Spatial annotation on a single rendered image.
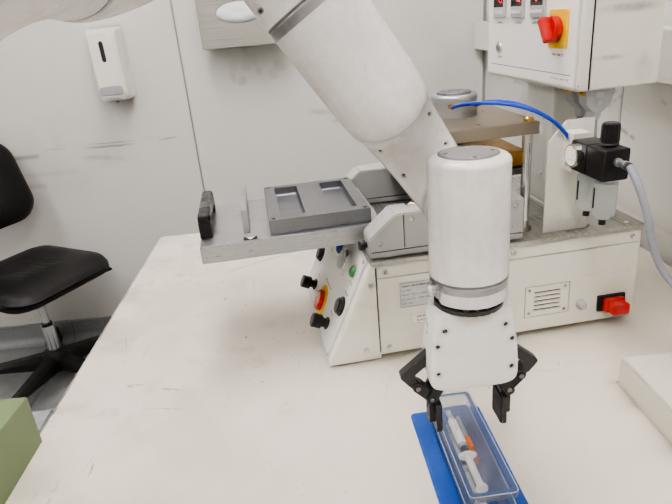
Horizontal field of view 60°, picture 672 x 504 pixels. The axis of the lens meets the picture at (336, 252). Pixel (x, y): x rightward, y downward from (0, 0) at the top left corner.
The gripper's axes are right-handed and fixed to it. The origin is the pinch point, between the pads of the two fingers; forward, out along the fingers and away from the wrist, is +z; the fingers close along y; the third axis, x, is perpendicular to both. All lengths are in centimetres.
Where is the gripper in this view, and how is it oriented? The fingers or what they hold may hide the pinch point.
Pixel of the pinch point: (467, 410)
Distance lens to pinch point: 74.0
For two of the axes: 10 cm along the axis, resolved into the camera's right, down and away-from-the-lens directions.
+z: 0.9, 9.2, 3.8
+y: 9.9, -1.1, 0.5
